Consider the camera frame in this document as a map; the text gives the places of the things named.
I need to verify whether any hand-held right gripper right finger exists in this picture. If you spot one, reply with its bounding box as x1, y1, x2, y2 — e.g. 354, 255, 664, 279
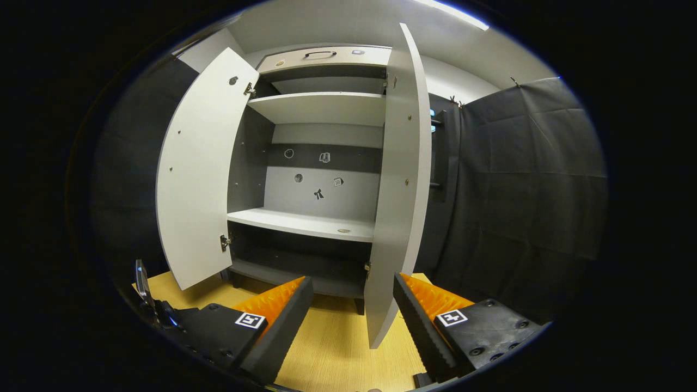
393, 272, 547, 384

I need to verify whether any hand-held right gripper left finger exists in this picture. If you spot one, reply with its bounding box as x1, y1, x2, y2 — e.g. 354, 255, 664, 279
163, 276, 315, 386

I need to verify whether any white cabinet door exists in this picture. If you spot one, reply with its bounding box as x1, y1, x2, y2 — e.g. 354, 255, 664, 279
156, 47, 260, 291
364, 22, 433, 350

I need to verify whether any grey white cabinet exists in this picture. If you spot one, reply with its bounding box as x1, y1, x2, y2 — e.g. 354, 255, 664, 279
226, 45, 394, 315

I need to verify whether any white cabinet shelf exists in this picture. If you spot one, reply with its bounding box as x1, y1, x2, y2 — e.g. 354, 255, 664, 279
246, 91, 387, 127

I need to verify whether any beige cabinet drawer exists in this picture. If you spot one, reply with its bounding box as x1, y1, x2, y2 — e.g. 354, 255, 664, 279
256, 46, 393, 75

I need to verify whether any long ceiling light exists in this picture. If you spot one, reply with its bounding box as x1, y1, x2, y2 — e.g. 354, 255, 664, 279
419, 0, 491, 32

